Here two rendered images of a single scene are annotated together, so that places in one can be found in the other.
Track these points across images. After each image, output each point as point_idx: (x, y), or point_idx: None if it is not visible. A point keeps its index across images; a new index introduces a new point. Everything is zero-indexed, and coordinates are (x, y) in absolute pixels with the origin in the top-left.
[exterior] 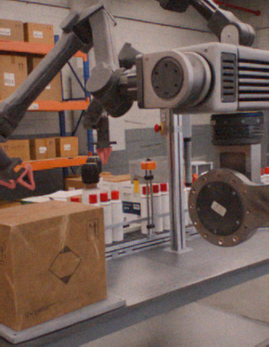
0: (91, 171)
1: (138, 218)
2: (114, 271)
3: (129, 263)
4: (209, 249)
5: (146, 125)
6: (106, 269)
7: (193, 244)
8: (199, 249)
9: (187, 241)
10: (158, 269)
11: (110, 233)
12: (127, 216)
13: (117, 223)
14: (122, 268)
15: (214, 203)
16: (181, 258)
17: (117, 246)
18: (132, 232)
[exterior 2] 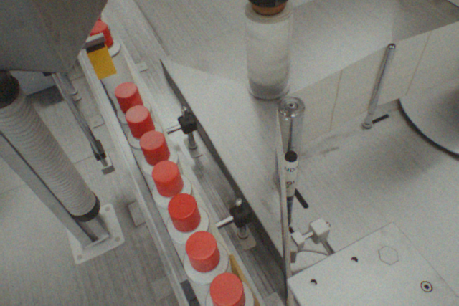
0: None
1: (115, 118)
2: (40, 111)
3: (64, 134)
4: (55, 303)
5: None
6: (57, 102)
7: (115, 280)
8: (68, 280)
9: (151, 276)
10: (1, 167)
11: (105, 85)
12: (381, 161)
13: (93, 81)
14: (44, 120)
15: None
16: (32, 220)
17: (99, 108)
18: (214, 152)
